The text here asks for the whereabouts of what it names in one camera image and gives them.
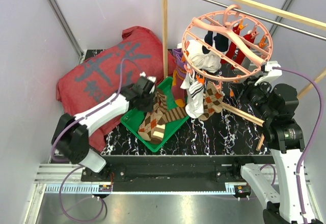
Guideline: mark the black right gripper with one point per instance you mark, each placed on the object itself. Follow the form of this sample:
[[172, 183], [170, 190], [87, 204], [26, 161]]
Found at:
[[250, 86]]

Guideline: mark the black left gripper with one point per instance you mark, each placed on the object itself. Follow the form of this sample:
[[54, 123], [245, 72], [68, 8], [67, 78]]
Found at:
[[150, 107]]

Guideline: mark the brown argyle sock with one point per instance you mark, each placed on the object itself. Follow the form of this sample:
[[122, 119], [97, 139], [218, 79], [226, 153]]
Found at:
[[212, 102], [146, 129]]

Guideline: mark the purple striped sock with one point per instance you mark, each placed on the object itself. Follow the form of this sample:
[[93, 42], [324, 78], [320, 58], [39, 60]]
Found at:
[[179, 75]]

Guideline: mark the pink round clip hanger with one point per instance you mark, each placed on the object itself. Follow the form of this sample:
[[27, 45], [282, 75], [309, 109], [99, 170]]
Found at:
[[245, 30]]

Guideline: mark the white black-striped sock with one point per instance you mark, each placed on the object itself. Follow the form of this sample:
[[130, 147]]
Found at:
[[194, 107]]

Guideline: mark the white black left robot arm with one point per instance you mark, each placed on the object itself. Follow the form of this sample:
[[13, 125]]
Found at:
[[71, 137]]

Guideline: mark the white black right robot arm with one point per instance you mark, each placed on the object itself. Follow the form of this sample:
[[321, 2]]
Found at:
[[285, 141]]

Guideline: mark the green plastic tray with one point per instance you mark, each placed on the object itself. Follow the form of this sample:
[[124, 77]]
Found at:
[[133, 118]]

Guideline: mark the brown striped sock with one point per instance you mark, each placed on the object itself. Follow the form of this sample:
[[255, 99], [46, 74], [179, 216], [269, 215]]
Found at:
[[170, 116]]

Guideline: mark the red printed cloth sack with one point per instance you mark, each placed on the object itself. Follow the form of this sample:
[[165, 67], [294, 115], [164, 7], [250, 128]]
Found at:
[[97, 78]]

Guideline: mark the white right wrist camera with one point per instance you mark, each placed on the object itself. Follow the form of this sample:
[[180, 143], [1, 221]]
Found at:
[[271, 71]]

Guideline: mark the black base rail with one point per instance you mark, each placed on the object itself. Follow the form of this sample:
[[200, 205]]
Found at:
[[169, 174]]

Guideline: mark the wooden drying rack frame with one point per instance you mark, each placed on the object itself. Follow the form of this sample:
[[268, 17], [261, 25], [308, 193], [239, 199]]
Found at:
[[226, 30]]

